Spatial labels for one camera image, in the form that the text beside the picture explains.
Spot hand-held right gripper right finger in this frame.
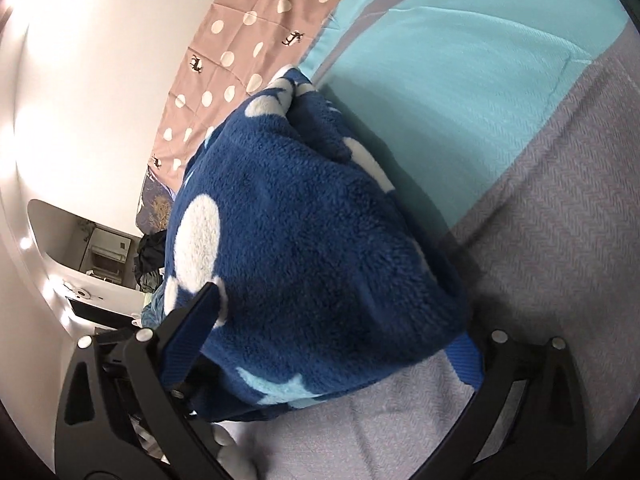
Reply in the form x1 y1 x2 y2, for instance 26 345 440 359
415 329 590 480

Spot pink polka-dot sheet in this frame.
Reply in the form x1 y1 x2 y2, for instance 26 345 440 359
150 0 386 196

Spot blue starry fleece pajama top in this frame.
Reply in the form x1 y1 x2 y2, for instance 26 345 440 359
160 66 471 423

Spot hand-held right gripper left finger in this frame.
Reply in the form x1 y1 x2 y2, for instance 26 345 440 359
52 282 226 480

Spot black clothes pile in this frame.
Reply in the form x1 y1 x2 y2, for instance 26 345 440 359
134 230 168 293

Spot white deer wall clock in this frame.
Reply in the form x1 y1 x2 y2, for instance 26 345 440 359
65 282 96 303

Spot kitchen wall cabinet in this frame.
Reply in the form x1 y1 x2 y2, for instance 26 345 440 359
77 220 133 286

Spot purple patterned bed cover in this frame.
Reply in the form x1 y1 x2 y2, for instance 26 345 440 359
135 167 176 236

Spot teal crumpled blanket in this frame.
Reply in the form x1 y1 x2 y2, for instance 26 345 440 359
140 285 166 331

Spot blue grey striped bed sheet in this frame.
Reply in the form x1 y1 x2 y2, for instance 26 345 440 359
200 0 640 480

